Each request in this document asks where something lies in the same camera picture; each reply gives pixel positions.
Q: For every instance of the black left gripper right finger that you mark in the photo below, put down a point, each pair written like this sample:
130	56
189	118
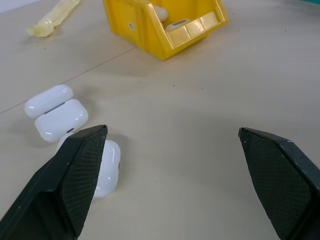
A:
287	187

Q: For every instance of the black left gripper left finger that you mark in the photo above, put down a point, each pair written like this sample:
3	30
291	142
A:
50	195

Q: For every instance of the yellow plastic bin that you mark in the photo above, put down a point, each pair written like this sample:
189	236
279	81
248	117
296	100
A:
150	37

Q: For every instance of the yellow plastic packet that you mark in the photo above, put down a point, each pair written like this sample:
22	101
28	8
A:
47	23

